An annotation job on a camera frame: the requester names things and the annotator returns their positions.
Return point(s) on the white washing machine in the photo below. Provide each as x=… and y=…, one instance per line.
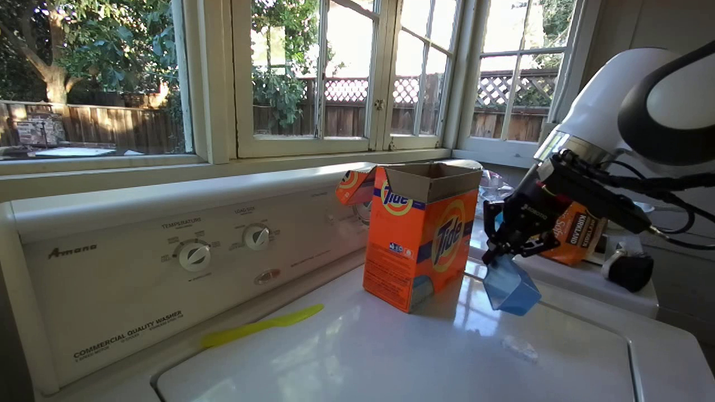
x=139, y=279

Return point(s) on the small white washer knob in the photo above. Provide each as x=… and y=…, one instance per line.
x=257, y=237

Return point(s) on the white grid pane window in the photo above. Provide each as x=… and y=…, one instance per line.
x=516, y=84

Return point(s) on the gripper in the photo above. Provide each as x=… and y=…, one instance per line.
x=530, y=209

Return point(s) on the white dryer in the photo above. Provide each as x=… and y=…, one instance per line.
x=581, y=285

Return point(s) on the orange detergent box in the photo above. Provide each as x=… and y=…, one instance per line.
x=416, y=245

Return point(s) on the single pane window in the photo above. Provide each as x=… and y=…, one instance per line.
x=89, y=78

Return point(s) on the blue plastic measuring scoop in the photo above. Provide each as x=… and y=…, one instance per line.
x=511, y=287

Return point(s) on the black and white device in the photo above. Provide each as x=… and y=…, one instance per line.
x=631, y=271

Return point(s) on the orange dryer sheet package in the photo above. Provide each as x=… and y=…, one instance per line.
x=578, y=237

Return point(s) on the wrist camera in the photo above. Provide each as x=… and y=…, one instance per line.
x=603, y=195

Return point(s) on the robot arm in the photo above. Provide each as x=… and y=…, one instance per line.
x=600, y=100

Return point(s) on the yellow-green plastic spatula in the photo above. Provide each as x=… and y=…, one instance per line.
x=257, y=326

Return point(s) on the white casement window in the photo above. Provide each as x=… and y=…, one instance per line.
x=346, y=72

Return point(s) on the large white washer knob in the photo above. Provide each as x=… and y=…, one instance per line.
x=195, y=257

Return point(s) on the washing machine lid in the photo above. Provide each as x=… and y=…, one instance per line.
x=391, y=357

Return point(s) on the clear plastic bag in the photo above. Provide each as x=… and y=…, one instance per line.
x=494, y=187

